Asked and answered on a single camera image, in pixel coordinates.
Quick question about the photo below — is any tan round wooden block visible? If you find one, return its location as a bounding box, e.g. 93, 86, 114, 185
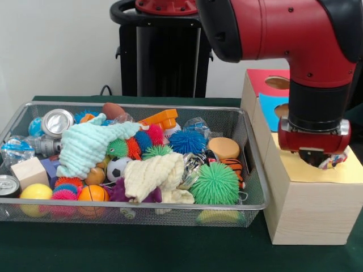
207, 137, 240, 161

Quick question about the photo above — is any green spiky ball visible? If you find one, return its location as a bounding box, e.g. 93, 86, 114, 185
190, 162, 240, 206

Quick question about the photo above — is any small orange basketball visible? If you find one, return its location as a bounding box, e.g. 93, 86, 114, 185
77, 185, 109, 217

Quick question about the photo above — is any cream yellow cloth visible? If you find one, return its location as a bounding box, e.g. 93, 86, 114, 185
123, 152, 194, 205

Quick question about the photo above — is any orange plastic toy brick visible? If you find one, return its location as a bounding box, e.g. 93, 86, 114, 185
139, 108, 179, 132

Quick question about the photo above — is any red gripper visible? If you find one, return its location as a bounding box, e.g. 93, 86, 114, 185
277, 117, 352, 167

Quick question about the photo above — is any wooden box with three holes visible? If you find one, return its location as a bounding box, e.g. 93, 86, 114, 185
240, 69, 363, 245

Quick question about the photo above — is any small soccer ball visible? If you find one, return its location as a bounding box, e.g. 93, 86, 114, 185
105, 157, 132, 183

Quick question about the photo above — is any pink spiky ball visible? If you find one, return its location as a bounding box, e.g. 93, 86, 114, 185
51, 182, 79, 201

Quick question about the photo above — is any polka-dot cloth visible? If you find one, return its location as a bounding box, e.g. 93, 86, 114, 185
319, 148, 348, 171

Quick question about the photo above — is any dark green tablecloth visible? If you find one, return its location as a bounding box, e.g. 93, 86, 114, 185
0, 95, 363, 272

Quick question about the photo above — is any silver drink can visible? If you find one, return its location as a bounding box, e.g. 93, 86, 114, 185
41, 109, 74, 139

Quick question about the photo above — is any clear mesh bin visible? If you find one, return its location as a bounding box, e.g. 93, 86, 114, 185
0, 101, 270, 228

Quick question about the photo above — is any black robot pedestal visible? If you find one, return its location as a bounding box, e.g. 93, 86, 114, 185
110, 0, 214, 97

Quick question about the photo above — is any blue spiky ball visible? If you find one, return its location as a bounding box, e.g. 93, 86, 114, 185
168, 129, 208, 155

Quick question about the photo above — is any mint green cloth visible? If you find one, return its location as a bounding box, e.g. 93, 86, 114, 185
56, 113, 142, 180

